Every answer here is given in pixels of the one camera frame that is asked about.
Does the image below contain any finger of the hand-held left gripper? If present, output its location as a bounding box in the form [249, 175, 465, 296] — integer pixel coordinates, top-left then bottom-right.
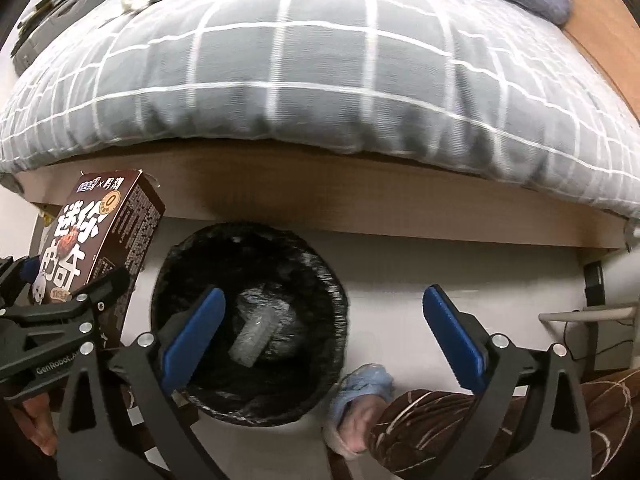
[0, 256, 43, 313]
[0, 266, 132, 368]

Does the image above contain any blue and pink slipper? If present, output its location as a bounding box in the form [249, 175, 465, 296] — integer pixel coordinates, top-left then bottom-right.
[322, 362, 396, 462]

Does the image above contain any person's left hand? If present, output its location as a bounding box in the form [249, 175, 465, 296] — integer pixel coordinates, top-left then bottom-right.
[9, 392, 59, 457]

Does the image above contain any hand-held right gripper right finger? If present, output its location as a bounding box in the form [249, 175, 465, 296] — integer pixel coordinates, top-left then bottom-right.
[422, 285, 593, 480]

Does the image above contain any grey checked bed sheet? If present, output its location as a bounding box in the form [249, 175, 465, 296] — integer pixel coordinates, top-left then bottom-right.
[0, 0, 640, 235]

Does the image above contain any wooden bed frame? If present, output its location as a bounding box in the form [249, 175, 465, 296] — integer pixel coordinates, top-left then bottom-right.
[15, 137, 630, 252]

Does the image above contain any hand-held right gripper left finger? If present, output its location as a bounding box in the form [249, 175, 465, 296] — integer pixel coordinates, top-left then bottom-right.
[59, 287, 228, 480]

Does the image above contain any black-lined round bin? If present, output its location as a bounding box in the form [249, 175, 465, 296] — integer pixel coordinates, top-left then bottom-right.
[150, 221, 352, 428]

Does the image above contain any brown cookie box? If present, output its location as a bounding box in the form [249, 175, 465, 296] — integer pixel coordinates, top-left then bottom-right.
[27, 170, 167, 351]

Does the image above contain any black cable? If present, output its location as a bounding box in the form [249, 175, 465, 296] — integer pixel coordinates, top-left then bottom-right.
[561, 320, 640, 368]

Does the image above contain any clear plastic packet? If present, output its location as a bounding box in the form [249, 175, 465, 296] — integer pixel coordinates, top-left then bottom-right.
[227, 287, 302, 367]

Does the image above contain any grey ribbed suitcase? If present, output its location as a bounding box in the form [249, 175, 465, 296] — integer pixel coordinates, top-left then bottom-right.
[10, 0, 110, 77]

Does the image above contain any wooden bed side board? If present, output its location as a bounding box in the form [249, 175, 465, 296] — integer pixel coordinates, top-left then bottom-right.
[557, 0, 640, 128]

